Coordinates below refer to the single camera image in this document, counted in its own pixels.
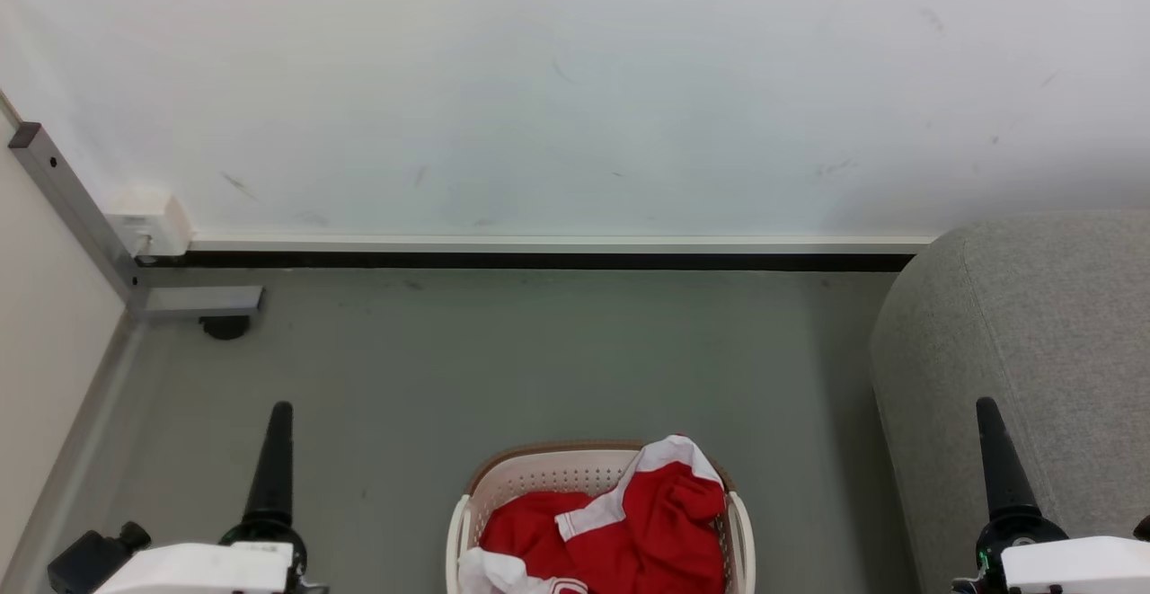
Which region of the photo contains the grey fabric sofa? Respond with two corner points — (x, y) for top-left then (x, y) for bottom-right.
(869, 209), (1150, 594)

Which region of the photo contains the white corner cable box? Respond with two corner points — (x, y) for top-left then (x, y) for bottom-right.
(106, 188), (194, 259)

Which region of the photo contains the grey metal frame rail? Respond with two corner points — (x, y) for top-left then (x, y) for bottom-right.
(0, 122), (266, 594)

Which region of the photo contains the black round frame foot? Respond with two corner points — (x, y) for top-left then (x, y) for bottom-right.
(199, 314), (252, 341)

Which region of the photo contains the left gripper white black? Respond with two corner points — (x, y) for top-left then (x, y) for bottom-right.
(94, 401), (326, 594)

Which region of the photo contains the dark baseboard strip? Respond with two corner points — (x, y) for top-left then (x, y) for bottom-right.
(135, 252), (917, 273)

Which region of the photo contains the cream perforated laundry basket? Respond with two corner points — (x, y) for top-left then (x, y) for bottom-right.
(445, 439), (757, 594)

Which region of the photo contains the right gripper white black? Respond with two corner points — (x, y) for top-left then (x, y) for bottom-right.
(952, 396), (1150, 594)

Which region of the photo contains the red and white garment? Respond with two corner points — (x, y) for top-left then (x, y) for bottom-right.
(458, 435), (729, 594)

